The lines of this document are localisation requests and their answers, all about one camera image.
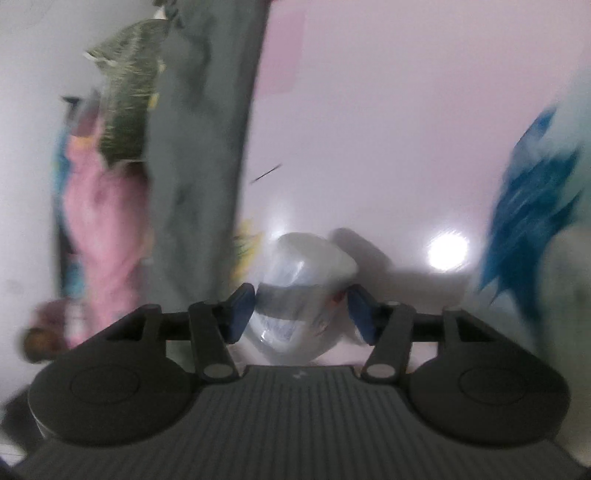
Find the blue and white packet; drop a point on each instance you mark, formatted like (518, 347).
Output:
(535, 203)

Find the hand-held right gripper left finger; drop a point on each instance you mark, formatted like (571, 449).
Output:
(242, 310)

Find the thin black stick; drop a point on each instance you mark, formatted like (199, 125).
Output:
(265, 174)

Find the pink printed mat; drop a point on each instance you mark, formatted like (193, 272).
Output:
(392, 138)

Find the green patterned cloth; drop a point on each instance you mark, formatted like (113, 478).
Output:
(127, 92)

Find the grey cloth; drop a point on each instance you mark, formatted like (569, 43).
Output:
(198, 152)

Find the pink garment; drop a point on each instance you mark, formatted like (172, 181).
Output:
(104, 221)

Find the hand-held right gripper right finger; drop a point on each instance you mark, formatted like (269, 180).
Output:
(362, 319)

